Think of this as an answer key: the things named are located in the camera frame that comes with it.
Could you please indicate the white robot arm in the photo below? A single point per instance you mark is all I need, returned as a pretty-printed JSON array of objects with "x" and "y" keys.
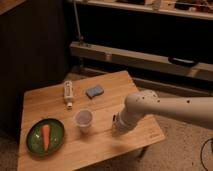
[{"x": 194, "y": 110}]

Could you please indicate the blue sponge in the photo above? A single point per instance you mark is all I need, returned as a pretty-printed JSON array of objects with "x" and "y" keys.
[{"x": 94, "y": 91}]

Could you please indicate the white tube bottle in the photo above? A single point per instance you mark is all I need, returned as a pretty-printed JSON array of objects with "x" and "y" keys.
[{"x": 68, "y": 94}]

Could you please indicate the clear plastic cup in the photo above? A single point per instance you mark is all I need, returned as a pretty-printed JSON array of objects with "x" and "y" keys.
[{"x": 83, "y": 119}]

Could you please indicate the long grey metal case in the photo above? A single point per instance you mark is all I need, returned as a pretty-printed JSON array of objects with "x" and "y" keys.
[{"x": 141, "y": 60}]

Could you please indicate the metal pole stand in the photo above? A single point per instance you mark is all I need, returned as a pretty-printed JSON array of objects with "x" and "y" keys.
[{"x": 80, "y": 37}]

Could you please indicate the wooden table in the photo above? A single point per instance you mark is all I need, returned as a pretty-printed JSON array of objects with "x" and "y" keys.
[{"x": 65, "y": 128}]

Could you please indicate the orange carrot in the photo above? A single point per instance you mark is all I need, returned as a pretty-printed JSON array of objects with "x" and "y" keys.
[{"x": 46, "y": 134}]

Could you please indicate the green plate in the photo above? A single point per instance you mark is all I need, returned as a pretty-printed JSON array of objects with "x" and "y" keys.
[{"x": 34, "y": 138}]

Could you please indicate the upper shelf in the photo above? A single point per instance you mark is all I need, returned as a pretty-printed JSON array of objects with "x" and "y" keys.
[{"x": 143, "y": 8}]

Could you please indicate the black case handle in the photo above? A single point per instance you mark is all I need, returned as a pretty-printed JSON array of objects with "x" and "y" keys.
[{"x": 182, "y": 62}]

